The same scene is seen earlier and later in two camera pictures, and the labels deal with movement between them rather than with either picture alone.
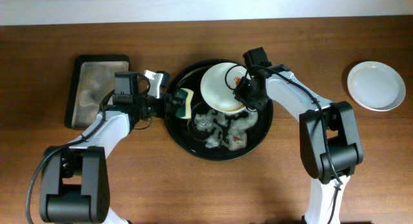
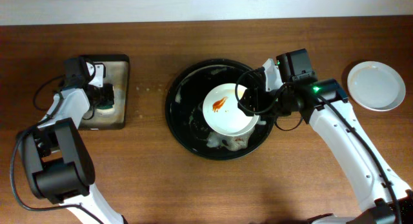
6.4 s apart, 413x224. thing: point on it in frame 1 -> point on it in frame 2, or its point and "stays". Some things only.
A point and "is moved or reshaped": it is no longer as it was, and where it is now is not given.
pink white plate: [378, 103] stays
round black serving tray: [212, 135] stays
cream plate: [217, 84] -> [223, 115]
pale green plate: [376, 86] stays
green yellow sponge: [184, 112] is moved or reshaped
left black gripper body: [168, 104] -> [105, 95]
